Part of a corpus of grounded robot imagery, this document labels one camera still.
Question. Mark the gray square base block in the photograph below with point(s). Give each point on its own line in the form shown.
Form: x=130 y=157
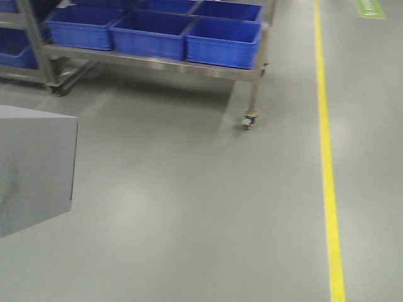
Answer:
x=38 y=158

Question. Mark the blue bin on cart right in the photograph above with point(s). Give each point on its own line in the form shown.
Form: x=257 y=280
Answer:
x=227 y=43

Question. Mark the blue bin on cart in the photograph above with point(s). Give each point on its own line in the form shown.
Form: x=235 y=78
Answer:
x=227 y=43
x=152 y=34
x=83 y=27

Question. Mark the blue bin on cart middle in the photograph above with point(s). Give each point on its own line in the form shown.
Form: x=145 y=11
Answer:
x=152 y=34

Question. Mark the blue bin on cart left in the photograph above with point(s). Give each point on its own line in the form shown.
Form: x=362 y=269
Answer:
x=83 y=27

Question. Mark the steel wheeled cart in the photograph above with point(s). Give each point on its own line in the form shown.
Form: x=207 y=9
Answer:
x=59 y=67

